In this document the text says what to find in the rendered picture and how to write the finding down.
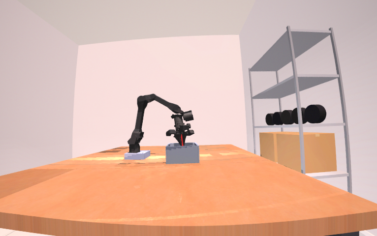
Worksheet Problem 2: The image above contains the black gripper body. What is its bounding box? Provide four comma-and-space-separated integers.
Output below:
166, 121, 194, 136

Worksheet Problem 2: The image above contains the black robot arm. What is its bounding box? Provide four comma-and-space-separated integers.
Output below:
128, 93, 194, 153

